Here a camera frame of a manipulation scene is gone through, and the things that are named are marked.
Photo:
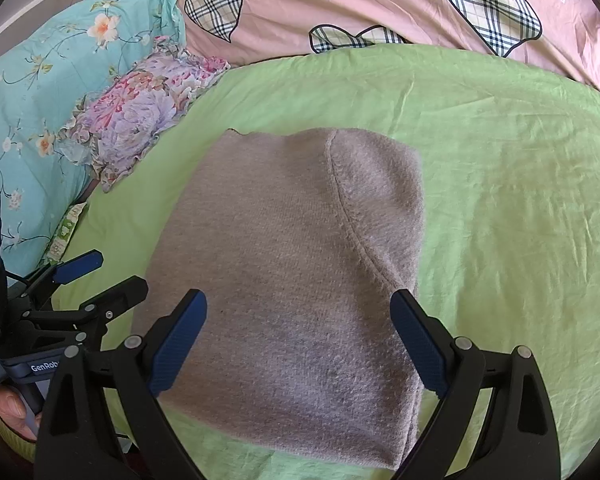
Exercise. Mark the teal floral quilt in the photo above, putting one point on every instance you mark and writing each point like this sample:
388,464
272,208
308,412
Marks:
40,85

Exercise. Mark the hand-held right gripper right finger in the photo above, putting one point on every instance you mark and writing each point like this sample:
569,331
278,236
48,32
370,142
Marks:
420,345

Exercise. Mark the person's left forearm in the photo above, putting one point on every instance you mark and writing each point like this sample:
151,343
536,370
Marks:
10,440

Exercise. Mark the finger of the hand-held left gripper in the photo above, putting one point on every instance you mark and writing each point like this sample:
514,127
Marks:
115,300
80,266

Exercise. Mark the light green bed sheet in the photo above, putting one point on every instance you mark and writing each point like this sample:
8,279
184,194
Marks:
505,185

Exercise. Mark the person's left hand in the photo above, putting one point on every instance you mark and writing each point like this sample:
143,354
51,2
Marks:
7,405

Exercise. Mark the green floral cloth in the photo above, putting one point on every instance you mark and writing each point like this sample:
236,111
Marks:
65,232

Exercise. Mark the purple floral ruffled pillow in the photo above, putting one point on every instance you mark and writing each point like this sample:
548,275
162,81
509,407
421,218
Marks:
140,105

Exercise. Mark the beige knit sweater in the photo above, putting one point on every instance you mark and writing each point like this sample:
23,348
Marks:
280,260

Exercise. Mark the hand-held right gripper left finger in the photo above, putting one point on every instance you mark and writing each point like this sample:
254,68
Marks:
177,345

